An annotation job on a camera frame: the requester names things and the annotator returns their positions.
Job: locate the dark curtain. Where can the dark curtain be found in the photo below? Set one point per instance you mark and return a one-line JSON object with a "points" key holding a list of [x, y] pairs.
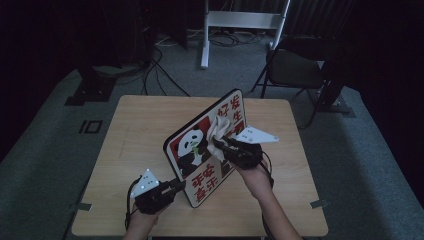
{"points": [[320, 16]]}

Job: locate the white metal stand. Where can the white metal stand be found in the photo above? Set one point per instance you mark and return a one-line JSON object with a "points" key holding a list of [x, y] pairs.
{"points": [[243, 19]]}

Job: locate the black floor stand base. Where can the black floor stand base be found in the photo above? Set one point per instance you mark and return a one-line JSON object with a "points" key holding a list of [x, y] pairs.
{"points": [[93, 90]]}

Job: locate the person's left hand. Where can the person's left hand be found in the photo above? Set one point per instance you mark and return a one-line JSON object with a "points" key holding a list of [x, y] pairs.
{"points": [[145, 220]]}

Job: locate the person's right hand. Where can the person's right hand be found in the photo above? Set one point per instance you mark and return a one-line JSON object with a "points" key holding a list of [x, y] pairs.
{"points": [[258, 181]]}

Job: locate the black folding chair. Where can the black folding chair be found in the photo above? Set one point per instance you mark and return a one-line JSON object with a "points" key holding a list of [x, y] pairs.
{"points": [[293, 70]]}

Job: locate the dark equipment rack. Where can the dark equipment rack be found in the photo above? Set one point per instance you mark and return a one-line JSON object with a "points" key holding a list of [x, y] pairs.
{"points": [[133, 30]]}

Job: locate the black stand with base plate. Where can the black stand with base plate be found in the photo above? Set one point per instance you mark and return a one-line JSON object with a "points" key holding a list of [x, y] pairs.
{"points": [[333, 96]]}

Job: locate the panda picture board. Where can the panda picture board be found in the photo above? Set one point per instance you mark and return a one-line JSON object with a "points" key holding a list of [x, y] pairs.
{"points": [[200, 180]]}

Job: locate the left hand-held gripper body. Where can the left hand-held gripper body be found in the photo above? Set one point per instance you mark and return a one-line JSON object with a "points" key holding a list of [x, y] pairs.
{"points": [[153, 198]]}

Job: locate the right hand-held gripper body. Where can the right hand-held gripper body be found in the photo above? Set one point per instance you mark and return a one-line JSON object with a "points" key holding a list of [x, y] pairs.
{"points": [[246, 155]]}

